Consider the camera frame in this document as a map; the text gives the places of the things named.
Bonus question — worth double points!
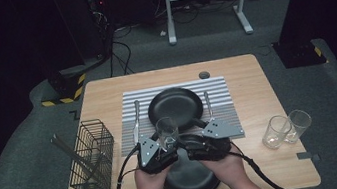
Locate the person's left hand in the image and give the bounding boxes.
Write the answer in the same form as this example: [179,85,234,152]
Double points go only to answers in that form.
[132,165,173,189]

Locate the black floor cables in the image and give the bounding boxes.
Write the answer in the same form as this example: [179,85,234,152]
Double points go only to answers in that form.
[101,24,137,79]

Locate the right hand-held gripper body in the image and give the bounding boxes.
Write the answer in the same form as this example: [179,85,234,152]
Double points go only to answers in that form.
[182,115,249,166]

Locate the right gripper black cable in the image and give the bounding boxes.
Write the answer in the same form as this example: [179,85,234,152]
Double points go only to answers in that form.
[230,143,290,189]

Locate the black stand base striped edge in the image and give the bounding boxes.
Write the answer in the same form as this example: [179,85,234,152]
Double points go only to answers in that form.
[36,63,91,108]
[271,34,330,72]

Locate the grey tape strip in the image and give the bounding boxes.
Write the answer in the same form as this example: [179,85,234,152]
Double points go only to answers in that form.
[296,149,322,165]

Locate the silver fork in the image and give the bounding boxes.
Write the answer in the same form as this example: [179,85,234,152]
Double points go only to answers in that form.
[202,89,216,123]

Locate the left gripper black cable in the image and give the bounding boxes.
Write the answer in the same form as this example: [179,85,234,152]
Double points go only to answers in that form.
[101,144,147,189]

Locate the clear drinking glass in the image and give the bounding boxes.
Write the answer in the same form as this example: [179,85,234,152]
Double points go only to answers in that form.
[154,115,183,154]
[279,107,316,146]
[258,113,296,152]

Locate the grey chopstick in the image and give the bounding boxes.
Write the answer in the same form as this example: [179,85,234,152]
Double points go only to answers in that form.
[50,131,102,189]
[52,129,104,185]

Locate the dark equipment rack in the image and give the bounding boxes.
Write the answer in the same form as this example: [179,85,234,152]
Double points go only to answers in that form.
[83,0,120,63]

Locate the black wire cutlery basket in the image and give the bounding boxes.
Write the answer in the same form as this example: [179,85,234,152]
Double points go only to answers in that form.
[60,116,122,189]

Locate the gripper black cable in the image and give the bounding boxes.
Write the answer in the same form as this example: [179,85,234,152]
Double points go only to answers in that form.
[230,143,290,189]
[101,144,147,189]

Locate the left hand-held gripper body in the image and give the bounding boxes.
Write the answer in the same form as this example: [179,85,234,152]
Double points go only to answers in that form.
[133,130,181,177]

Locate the grey striped placemat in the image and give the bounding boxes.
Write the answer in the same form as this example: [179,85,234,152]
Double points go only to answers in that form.
[113,73,247,158]

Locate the grey round table grommet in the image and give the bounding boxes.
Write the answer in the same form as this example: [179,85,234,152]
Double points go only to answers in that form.
[198,70,212,81]

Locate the silver table knife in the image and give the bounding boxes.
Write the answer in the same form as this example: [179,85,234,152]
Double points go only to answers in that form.
[127,99,147,145]

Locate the person's right hand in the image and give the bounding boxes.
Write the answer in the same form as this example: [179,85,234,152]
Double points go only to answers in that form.
[199,150,249,189]

